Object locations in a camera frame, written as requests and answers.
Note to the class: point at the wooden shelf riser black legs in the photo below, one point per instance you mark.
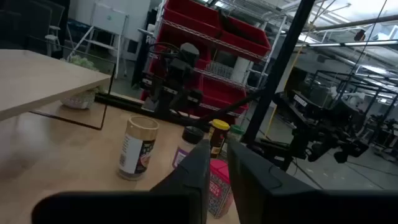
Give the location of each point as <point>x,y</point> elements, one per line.
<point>37,81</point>

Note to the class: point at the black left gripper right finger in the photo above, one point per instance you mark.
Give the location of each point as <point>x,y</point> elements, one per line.
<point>264,193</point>

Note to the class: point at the white folding stand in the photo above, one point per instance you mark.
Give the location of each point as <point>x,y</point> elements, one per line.
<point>109,18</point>

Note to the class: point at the black-lidded garlic powder shaker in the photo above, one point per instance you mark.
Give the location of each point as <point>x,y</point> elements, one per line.
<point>188,140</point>

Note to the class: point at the tan-lidded seasoning jar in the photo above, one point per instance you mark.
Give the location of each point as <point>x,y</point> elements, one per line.
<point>136,149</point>

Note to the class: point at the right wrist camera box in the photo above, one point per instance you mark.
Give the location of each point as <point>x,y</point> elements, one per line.
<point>189,54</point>

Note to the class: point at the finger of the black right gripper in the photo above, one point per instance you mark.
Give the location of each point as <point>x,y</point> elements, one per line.
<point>177,104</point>
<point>161,102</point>

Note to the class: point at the yellow-lidded spice jar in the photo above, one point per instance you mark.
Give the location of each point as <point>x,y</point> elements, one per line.
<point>217,137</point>

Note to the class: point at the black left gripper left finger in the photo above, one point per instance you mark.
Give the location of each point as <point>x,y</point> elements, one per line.
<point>186,186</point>

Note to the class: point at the black metal rig frame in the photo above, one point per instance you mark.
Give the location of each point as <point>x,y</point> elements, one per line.
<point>280,62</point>

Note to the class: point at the red-lidded patterned spice box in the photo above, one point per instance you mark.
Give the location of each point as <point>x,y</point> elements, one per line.
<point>219,186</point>

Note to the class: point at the green-lidded green-label spice jar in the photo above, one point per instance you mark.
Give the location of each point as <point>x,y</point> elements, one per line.
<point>236,130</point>

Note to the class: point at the green succulent in white pot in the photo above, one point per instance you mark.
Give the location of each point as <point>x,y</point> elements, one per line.
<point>81,99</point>

